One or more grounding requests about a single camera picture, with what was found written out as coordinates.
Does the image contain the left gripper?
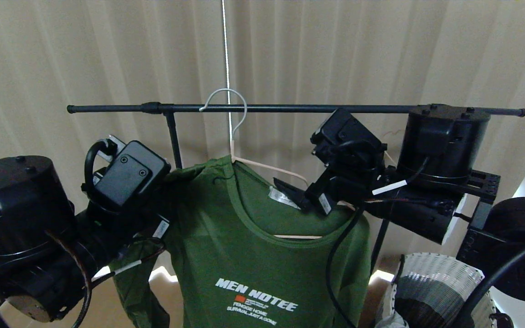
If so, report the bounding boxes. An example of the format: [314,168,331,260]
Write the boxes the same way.
[85,204,172,270]

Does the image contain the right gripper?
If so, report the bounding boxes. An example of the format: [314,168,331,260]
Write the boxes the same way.
[305,169,382,217]

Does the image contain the pink clothes hanger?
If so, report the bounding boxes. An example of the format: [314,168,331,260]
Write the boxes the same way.
[382,129,405,167]
[199,88,358,241]

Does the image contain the green printed t-shirt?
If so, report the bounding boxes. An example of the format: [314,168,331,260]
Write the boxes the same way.
[110,155,372,328]

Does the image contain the pale grey shorts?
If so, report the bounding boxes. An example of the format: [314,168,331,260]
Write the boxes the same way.
[374,312,409,328]

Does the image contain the black clothes rack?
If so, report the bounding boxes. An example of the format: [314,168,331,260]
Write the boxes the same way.
[67,102,525,276]

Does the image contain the white laundry basket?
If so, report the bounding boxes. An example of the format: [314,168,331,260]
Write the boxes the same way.
[374,253,514,328]

